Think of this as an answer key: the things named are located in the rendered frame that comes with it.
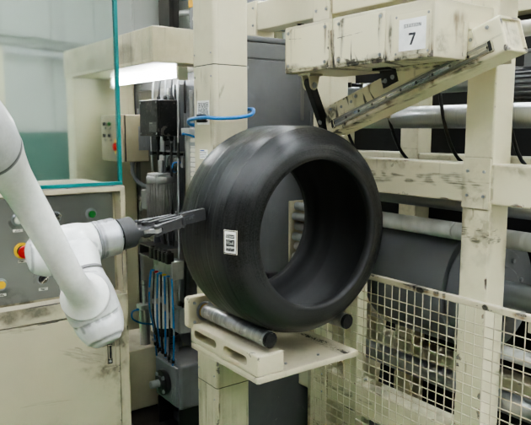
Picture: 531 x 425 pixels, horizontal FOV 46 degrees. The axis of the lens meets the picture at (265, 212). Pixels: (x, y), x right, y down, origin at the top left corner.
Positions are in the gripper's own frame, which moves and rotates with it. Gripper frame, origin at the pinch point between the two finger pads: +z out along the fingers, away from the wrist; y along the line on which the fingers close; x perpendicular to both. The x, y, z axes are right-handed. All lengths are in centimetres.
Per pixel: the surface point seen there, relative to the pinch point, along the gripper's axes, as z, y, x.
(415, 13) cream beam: 56, -28, -44
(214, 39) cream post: 31, 28, -45
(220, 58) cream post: 32, 28, -39
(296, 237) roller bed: 60, 37, 26
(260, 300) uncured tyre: 10.0, -11.6, 23.1
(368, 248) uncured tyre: 49, -12, 19
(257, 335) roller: 11.5, -5.8, 34.8
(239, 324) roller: 12.0, 3.4, 34.3
